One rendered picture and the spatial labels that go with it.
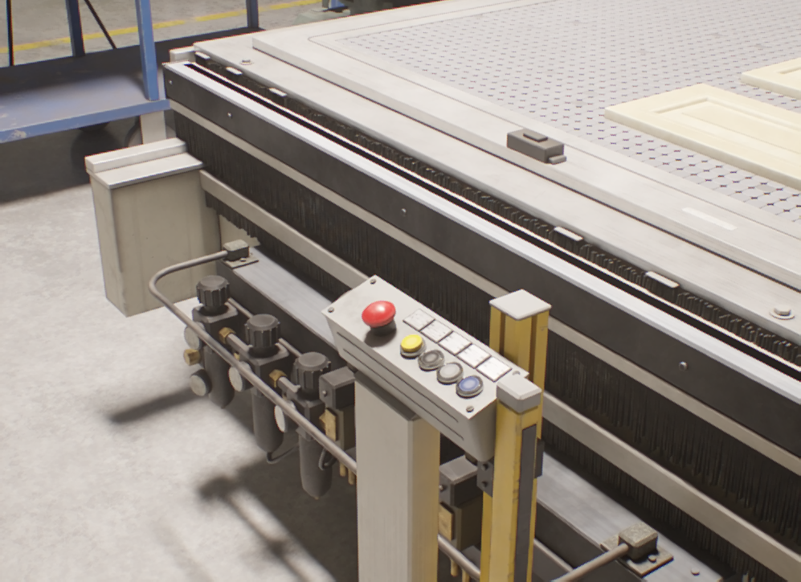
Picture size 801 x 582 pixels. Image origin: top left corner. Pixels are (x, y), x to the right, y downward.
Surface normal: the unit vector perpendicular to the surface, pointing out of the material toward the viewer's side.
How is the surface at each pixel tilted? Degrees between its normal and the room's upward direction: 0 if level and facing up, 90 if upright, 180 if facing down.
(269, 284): 0
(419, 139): 0
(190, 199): 90
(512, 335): 90
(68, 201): 0
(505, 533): 90
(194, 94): 90
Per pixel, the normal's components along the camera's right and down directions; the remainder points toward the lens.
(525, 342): 0.58, 0.36
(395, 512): -0.81, 0.26
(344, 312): -0.25, -0.76
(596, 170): 0.00, -0.89
